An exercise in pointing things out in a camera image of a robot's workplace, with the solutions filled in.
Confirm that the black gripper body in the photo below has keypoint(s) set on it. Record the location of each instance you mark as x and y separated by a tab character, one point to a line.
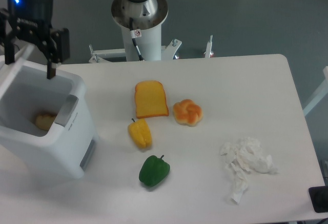
30	21

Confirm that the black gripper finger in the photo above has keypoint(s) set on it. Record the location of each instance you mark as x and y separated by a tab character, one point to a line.
6	39
57	49

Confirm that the white trash can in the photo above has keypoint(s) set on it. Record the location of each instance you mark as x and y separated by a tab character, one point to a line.
25	93

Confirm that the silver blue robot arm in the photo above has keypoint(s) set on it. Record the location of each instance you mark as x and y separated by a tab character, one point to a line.
131	14

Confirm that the bread roll inside can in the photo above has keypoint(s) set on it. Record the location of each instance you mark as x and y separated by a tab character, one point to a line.
45	121

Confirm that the orange toast slice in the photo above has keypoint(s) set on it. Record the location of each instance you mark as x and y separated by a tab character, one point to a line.
150	99

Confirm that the yellow bell pepper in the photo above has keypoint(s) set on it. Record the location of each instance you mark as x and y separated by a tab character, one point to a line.
140	133

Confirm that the knotted bread roll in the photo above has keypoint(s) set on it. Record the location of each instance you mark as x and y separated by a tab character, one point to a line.
187	113

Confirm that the green bell pepper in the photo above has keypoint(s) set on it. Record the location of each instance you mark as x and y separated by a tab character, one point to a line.
154	171

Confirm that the crumpled white tissue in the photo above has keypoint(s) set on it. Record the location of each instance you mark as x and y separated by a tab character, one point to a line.
242	158

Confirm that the black device at edge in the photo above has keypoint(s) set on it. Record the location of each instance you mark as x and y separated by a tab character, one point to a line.
318	196

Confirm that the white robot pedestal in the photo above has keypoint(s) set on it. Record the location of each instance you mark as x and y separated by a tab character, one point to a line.
139	45

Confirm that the white clamp post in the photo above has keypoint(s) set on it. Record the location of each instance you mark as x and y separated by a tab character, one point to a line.
208	52

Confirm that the white table leg frame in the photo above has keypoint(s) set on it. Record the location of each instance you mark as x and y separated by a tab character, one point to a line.
317	95

